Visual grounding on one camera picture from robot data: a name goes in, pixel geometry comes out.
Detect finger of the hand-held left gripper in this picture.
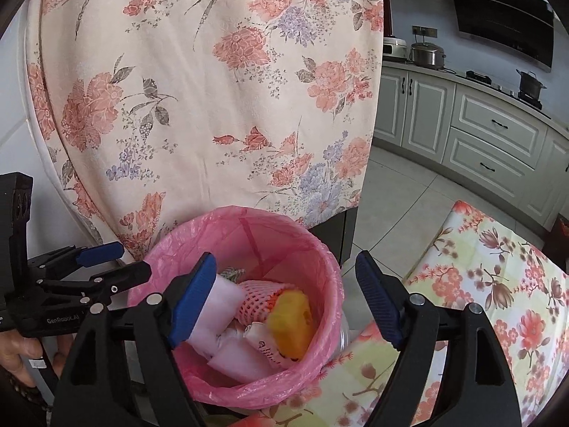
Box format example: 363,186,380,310
38,260,153,307
29,241,124,277

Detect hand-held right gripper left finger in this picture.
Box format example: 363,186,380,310
52,251,218,427

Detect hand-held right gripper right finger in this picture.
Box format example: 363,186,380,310
355,250,522,427

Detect thick white foam wrap block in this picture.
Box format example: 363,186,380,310
190,275,244,362

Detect orange-filled pink foam net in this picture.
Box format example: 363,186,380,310
235,279,287,326

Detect white foam wrap sheet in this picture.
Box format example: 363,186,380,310
208,337,273,384

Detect crushed paper cup green print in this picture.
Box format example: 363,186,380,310
242,322,289,364

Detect pink bagged trash bin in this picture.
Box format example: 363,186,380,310
128,206,352,411

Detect whole yellow sponge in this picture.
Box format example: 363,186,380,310
266,290,313,362

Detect person's left hand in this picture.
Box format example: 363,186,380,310
0,327,75,390

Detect floral tablecloth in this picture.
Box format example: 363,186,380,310
235,200,569,427

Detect floral hanging cloth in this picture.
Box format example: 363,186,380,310
24,0,385,262

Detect white lower kitchen cabinets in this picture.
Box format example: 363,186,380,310
373,60,569,233

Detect black gas stove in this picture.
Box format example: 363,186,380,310
464,70,546,110

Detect steel pressure cooker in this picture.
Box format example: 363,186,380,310
409,41,447,70

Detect white rice cooker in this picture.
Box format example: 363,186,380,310
382,36,408,61

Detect black cooking pot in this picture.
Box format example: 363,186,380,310
516,69,548,101

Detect wooden glass door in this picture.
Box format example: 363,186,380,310
381,0,394,39

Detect black range hood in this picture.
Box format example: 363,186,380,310
445,0,557,72

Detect dark bead bracelet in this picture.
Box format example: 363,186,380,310
8,373,50,415

